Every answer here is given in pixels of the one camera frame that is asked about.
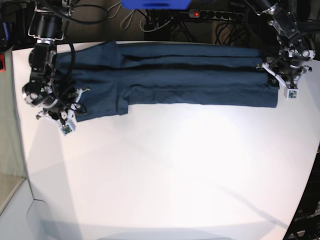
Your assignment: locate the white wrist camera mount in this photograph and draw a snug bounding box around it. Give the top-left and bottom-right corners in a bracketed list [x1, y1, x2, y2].
[36, 87, 90, 136]
[256, 62, 313, 100]

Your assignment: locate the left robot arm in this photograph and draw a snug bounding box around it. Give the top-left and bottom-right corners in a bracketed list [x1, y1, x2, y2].
[246, 0, 316, 90]

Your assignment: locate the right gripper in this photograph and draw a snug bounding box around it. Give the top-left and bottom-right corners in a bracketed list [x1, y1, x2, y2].
[42, 89, 87, 120]

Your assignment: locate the black power strip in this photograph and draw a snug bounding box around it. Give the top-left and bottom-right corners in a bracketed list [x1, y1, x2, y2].
[188, 9, 245, 22]

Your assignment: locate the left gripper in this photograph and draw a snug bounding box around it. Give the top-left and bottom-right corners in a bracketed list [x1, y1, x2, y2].
[268, 58, 304, 74]

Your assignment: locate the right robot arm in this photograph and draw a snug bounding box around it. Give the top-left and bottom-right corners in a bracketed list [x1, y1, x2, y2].
[22, 0, 87, 120]

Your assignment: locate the white looped cable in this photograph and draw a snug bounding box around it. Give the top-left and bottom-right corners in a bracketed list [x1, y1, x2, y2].
[105, 0, 137, 30]

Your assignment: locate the dark blue t-shirt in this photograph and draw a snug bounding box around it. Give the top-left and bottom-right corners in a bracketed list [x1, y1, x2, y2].
[71, 41, 279, 122]

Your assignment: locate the blue plastic bin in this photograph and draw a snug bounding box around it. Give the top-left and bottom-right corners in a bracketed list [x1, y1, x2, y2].
[121, 0, 191, 10]

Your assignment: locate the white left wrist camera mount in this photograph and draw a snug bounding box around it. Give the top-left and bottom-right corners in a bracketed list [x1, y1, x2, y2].
[256, 62, 313, 100]

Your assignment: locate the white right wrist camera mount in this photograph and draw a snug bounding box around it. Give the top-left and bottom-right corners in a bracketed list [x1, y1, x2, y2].
[36, 87, 90, 136]

